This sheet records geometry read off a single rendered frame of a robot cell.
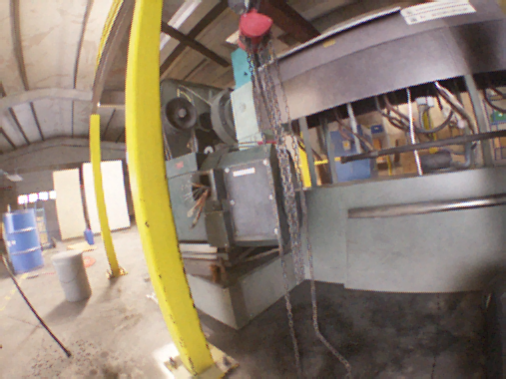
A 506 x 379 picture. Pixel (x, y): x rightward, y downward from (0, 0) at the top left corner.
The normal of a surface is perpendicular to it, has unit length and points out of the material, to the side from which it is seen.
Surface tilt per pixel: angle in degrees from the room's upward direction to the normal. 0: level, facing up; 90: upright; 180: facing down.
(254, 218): 90
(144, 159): 90
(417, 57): 90
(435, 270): 90
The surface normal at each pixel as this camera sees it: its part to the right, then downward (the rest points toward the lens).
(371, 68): -0.68, 0.12
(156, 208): 0.72, -0.11
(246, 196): -0.40, 0.08
